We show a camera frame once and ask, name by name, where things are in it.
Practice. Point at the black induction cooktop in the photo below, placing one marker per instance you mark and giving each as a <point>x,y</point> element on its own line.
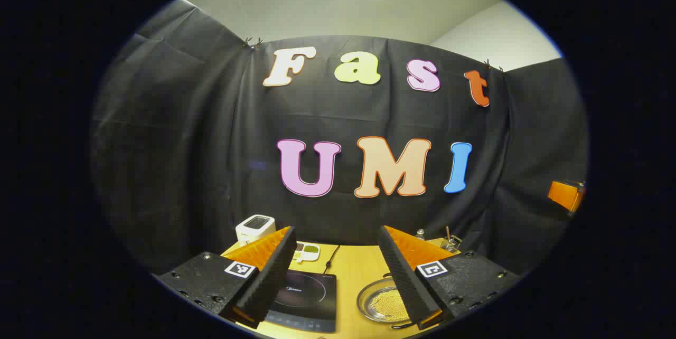
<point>311,297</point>

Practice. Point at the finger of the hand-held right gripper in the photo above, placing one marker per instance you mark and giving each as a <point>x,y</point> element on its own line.
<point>565,195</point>

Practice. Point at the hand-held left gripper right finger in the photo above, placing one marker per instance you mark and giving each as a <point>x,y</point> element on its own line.
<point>404,275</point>

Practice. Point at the white divided dish with beans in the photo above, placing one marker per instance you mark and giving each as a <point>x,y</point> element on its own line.
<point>309,252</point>

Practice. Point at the white toaster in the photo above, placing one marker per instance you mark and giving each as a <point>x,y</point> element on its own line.
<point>253,228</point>

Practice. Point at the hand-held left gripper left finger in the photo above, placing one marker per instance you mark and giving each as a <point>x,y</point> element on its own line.
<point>272,281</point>

